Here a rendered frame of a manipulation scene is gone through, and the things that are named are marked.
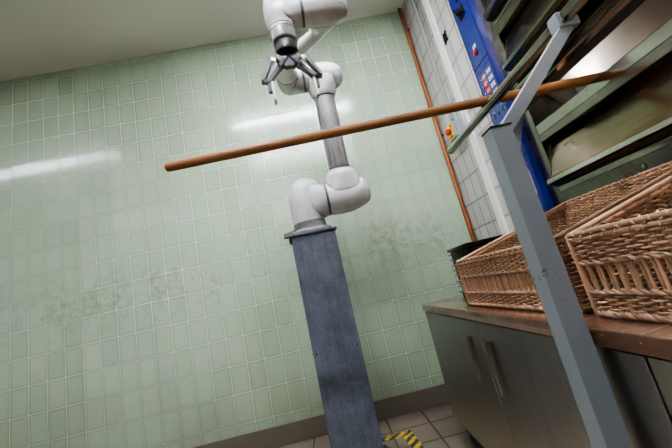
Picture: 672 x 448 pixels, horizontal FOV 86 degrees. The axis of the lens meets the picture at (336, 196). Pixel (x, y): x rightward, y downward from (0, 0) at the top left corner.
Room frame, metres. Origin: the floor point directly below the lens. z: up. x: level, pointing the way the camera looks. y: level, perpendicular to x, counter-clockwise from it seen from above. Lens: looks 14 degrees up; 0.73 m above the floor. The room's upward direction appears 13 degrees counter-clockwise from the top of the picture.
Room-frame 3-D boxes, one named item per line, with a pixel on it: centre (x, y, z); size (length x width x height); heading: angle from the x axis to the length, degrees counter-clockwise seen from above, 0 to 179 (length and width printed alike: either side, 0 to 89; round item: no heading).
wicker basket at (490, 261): (1.05, -0.61, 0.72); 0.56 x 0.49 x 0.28; 5
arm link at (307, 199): (1.68, 0.14, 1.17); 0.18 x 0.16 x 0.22; 96
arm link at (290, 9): (1.04, 0.04, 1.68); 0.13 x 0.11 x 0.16; 96
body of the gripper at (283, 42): (1.03, 0.05, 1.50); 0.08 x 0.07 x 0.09; 101
